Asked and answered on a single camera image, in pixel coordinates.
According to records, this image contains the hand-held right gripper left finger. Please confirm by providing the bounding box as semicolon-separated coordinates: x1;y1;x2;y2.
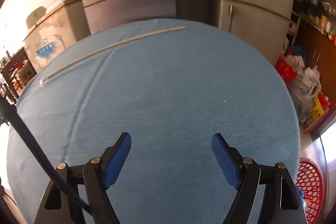
34;132;132;224

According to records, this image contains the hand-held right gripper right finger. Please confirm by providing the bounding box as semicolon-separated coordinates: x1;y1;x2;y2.
211;133;309;224

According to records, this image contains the red plastic basket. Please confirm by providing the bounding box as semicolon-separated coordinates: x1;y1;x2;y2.
295;157;329;224

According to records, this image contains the long white stick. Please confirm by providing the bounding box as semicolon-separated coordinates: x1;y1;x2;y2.
40;26;186;87

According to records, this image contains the blue tablecloth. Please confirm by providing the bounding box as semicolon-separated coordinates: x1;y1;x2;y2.
6;18;301;224

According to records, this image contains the yellow packet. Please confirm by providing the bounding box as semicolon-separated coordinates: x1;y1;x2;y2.
302;93;332;132

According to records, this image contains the red plastic bag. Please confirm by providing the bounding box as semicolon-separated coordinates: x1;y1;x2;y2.
275;48;297;80

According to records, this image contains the white plastic bag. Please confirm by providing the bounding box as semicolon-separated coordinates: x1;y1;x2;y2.
288;65;322;112

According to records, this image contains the dark shelf rack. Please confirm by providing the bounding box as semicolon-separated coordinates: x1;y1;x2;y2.
0;48;37;106

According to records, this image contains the white chest freezer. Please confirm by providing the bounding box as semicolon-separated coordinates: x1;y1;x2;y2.
22;0;90;73

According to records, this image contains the wooden cupboard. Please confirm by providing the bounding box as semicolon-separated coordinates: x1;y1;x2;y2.
296;20;336;109

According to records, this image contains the black cable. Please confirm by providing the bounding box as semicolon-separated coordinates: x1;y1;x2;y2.
0;96;92;214

